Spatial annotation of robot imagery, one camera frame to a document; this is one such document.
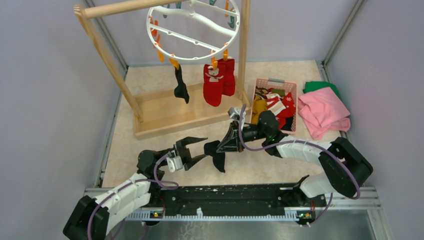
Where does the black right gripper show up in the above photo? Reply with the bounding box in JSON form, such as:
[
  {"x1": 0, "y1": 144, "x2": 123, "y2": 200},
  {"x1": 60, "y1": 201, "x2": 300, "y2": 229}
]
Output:
[{"x1": 215, "y1": 120, "x2": 268, "y2": 153}]

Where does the black sock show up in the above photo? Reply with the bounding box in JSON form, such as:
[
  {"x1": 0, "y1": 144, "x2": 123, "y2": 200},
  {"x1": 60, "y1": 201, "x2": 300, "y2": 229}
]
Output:
[
  {"x1": 174, "y1": 65, "x2": 190, "y2": 104},
  {"x1": 203, "y1": 140, "x2": 226, "y2": 173}
]

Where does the white round clip hanger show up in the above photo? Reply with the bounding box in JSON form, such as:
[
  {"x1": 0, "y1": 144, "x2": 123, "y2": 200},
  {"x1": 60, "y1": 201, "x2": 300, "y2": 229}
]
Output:
[{"x1": 146, "y1": 0, "x2": 241, "y2": 65}]

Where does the red snowflake santa face sock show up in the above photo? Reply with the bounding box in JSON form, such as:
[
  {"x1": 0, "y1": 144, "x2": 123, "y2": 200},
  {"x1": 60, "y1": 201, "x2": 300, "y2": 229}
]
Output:
[{"x1": 276, "y1": 92, "x2": 296, "y2": 131}]

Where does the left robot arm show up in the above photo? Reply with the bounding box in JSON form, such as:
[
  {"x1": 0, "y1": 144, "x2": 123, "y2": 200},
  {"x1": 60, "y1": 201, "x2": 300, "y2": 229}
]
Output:
[{"x1": 62, "y1": 136, "x2": 205, "y2": 240}]

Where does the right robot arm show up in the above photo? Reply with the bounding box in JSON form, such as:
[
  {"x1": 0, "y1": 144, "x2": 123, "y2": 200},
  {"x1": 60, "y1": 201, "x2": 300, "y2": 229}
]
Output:
[{"x1": 216, "y1": 107, "x2": 374, "y2": 206}]

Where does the mustard yellow sock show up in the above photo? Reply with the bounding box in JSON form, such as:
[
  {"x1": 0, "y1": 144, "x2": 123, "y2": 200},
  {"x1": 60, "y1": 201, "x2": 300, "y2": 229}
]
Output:
[{"x1": 250, "y1": 96, "x2": 268, "y2": 124}]

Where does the red white striped sock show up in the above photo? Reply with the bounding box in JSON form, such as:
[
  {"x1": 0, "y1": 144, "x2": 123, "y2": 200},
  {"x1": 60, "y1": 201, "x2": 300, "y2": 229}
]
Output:
[{"x1": 265, "y1": 93, "x2": 286, "y2": 116}]

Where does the pink perforated plastic basket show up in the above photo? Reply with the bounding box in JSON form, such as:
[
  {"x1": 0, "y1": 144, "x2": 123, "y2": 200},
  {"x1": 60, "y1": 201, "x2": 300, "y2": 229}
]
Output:
[{"x1": 250, "y1": 78, "x2": 298, "y2": 135}]

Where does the pink cloth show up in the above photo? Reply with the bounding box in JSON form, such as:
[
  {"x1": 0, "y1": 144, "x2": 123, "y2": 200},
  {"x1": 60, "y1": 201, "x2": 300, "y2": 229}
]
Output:
[{"x1": 298, "y1": 87, "x2": 351, "y2": 140}]

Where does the green cloth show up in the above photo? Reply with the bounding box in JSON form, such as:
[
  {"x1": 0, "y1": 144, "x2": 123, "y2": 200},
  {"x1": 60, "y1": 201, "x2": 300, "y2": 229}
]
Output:
[{"x1": 302, "y1": 81, "x2": 342, "y2": 100}]

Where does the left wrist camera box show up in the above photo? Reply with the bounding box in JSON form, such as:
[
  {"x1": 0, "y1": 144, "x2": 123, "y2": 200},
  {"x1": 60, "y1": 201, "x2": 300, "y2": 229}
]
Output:
[{"x1": 166, "y1": 156, "x2": 184, "y2": 173}]

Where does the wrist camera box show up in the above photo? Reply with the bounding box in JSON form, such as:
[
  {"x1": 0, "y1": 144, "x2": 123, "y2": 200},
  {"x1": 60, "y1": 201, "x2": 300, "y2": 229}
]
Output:
[
  {"x1": 166, "y1": 156, "x2": 184, "y2": 173},
  {"x1": 227, "y1": 107, "x2": 246, "y2": 123}
]

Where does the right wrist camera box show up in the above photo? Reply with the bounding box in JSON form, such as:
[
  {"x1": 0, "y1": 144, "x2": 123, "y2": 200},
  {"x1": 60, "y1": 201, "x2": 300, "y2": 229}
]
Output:
[{"x1": 227, "y1": 107, "x2": 246, "y2": 123}]

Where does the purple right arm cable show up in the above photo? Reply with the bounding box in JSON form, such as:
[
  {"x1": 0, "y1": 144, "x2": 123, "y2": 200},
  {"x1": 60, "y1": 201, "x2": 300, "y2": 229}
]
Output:
[{"x1": 237, "y1": 103, "x2": 362, "y2": 229}]

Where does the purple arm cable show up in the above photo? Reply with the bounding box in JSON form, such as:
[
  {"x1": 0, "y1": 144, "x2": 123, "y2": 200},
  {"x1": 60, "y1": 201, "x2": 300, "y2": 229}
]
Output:
[
  {"x1": 237, "y1": 103, "x2": 362, "y2": 229},
  {"x1": 86, "y1": 152, "x2": 180, "y2": 240}
]

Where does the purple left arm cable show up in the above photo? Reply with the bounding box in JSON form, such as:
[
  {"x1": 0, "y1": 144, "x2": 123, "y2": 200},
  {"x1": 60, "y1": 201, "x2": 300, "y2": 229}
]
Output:
[{"x1": 86, "y1": 152, "x2": 180, "y2": 240}]

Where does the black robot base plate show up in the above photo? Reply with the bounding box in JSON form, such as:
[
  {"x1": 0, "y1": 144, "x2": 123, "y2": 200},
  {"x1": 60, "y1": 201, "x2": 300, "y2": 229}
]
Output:
[{"x1": 140, "y1": 183, "x2": 327, "y2": 220}]

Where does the wooden hanger rack frame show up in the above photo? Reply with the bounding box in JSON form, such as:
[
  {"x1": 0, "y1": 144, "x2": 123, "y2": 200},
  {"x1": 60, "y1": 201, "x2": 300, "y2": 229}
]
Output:
[{"x1": 73, "y1": 0, "x2": 251, "y2": 140}]

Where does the white toothed cable rail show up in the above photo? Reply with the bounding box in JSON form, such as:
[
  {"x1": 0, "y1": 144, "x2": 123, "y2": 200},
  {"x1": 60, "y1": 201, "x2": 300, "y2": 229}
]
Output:
[{"x1": 125, "y1": 209, "x2": 300, "y2": 222}]

